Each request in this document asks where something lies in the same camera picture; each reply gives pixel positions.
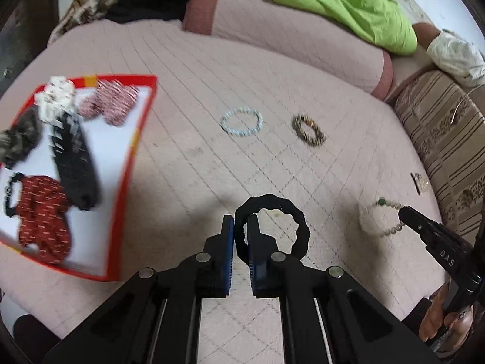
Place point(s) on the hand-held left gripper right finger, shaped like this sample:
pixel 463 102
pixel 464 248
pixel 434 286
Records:
pixel 254 269

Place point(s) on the black toothed hair barrette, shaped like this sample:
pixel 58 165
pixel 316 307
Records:
pixel 415 184

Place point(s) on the red polka dot scrunchie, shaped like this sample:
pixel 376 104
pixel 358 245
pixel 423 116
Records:
pixel 43 220

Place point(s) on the red white checked scrunchie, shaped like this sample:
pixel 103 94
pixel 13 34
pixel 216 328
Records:
pixel 113 102

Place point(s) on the clear yellowish claw clip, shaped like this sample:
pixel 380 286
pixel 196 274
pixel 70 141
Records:
pixel 423 184

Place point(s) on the bright green cloth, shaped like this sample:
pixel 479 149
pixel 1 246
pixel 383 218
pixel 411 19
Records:
pixel 341 11

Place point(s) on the white dotted scrunchie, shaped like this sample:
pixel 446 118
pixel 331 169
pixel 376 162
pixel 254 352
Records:
pixel 57 94

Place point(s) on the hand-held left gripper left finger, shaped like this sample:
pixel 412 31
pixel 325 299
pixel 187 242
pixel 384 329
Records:
pixel 228 258

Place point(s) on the white tray with red border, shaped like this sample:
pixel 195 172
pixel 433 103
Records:
pixel 110 182

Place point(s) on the white crumpled cloth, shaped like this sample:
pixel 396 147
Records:
pixel 454 57

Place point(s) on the person's right hand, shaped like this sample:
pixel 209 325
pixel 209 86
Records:
pixel 434 318

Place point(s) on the dark dotted scrunchie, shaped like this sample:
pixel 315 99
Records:
pixel 21 136

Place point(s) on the black hair claw clip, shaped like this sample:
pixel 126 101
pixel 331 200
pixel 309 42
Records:
pixel 74 163

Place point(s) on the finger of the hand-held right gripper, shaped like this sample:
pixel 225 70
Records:
pixel 416 222

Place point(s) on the pink sofa back cushion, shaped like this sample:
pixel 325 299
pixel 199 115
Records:
pixel 284 38

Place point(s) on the striped floral sofa cushion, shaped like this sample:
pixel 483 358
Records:
pixel 435 121

